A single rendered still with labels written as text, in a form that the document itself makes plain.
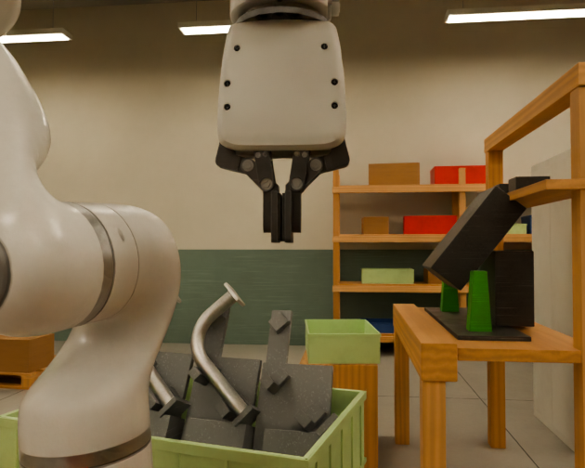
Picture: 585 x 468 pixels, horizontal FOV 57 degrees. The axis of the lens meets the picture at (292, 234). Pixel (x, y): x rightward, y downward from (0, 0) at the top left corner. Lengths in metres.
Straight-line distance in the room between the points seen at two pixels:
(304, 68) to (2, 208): 0.27
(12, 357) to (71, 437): 5.09
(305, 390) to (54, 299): 0.75
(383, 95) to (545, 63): 2.03
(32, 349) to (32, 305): 5.08
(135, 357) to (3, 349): 5.12
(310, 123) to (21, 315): 0.27
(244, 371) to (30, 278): 0.79
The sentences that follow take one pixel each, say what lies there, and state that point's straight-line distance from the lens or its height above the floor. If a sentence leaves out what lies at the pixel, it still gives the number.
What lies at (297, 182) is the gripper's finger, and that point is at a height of 1.33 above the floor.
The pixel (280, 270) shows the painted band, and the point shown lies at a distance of 7.10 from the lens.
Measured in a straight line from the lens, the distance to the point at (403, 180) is 6.57.
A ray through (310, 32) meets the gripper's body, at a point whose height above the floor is 1.44.
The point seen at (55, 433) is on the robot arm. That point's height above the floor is 1.12.
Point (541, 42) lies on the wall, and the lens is 7.85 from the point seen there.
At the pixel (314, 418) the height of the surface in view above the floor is 0.94.
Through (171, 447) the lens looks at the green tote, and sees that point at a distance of 0.97.
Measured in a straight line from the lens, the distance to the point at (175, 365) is 1.29.
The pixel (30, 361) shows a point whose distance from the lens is 5.54.
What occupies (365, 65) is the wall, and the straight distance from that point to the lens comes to 7.42.
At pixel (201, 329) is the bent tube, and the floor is 1.10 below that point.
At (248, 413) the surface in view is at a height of 0.95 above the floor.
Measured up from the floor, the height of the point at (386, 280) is 0.88.
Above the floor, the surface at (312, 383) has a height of 1.00.
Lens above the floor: 1.28
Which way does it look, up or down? 1 degrees up
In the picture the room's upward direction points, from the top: straight up
